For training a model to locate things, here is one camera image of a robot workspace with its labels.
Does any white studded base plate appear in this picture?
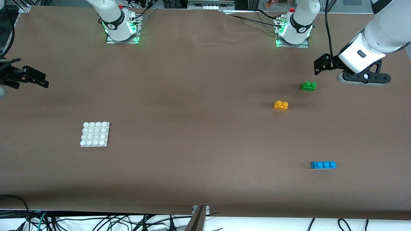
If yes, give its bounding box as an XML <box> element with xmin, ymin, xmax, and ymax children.
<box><xmin>80</xmin><ymin>122</ymin><xmax>110</xmax><ymax>147</ymax></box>

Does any blue three-stud block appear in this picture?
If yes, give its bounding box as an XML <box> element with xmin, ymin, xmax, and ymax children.
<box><xmin>310</xmin><ymin>161</ymin><xmax>337</xmax><ymax>170</ymax></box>

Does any brown table cover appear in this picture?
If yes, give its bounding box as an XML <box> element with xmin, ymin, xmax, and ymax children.
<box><xmin>0</xmin><ymin>5</ymin><xmax>411</xmax><ymax>221</ymax></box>

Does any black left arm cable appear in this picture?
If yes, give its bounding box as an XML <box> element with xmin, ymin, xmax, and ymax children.
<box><xmin>324</xmin><ymin>0</ymin><xmax>334</xmax><ymax>60</ymax></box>

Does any black cable on table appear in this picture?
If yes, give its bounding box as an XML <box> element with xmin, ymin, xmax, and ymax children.
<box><xmin>254</xmin><ymin>8</ymin><xmax>283</xmax><ymax>20</ymax></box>
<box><xmin>222</xmin><ymin>12</ymin><xmax>280</xmax><ymax>27</ymax></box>

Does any thick black floor cable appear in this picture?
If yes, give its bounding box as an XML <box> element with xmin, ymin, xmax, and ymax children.
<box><xmin>0</xmin><ymin>194</ymin><xmax>32</xmax><ymax>231</ymax></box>

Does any aluminium frame rail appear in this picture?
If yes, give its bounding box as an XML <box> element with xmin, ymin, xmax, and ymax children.
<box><xmin>187</xmin><ymin>0</ymin><xmax>235</xmax><ymax>11</ymax></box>

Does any black base connector cable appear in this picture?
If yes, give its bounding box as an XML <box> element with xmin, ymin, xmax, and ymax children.
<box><xmin>120</xmin><ymin>0</ymin><xmax>158</xmax><ymax>24</ymax></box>

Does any teal floor cable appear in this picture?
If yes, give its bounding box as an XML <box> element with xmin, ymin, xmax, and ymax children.
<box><xmin>37</xmin><ymin>211</ymin><xmax>47</xmax><ymax>231</ymax></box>

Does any aluminium frame profile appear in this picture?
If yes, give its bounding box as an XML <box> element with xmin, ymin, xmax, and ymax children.
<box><xmin>185</xmin><ymin>205</ymin><xmax>210</xmax><ymax>231</ymax></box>

